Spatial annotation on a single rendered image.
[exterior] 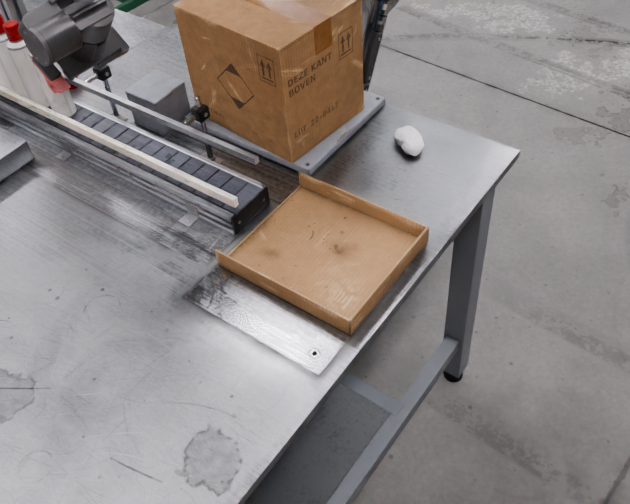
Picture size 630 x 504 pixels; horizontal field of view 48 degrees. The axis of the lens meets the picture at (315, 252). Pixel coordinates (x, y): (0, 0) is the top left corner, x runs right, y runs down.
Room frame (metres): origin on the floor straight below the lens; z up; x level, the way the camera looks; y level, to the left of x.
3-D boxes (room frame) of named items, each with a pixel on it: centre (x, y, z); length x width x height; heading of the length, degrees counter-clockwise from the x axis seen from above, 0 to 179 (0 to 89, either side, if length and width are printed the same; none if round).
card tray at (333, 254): (0.90, -0.02, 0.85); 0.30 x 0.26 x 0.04; 50
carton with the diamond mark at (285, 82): (1.33, 0.05, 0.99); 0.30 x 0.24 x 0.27; 44
